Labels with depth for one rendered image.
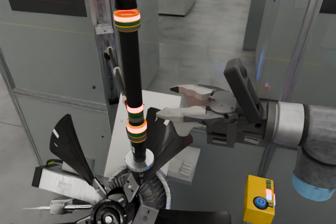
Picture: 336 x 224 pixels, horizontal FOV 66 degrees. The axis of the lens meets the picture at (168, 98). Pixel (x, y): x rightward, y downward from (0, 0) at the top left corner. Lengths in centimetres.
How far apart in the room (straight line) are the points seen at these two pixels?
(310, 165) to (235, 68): 23
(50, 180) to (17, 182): 167
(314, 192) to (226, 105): 23
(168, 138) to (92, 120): 105
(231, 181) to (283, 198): 32
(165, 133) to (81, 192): 44
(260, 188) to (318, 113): 69
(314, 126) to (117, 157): 81
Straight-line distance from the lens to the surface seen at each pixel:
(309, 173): 55
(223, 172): 169
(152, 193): 96
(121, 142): 110
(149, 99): 106
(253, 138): 51
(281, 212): 192
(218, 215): 89
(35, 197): 261
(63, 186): 111
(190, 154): 149
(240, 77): 43
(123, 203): 84
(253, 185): 114
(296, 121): 48
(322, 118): 49
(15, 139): 326
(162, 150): 78
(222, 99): 49
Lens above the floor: 194
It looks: 34 degrees down
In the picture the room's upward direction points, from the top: straight up
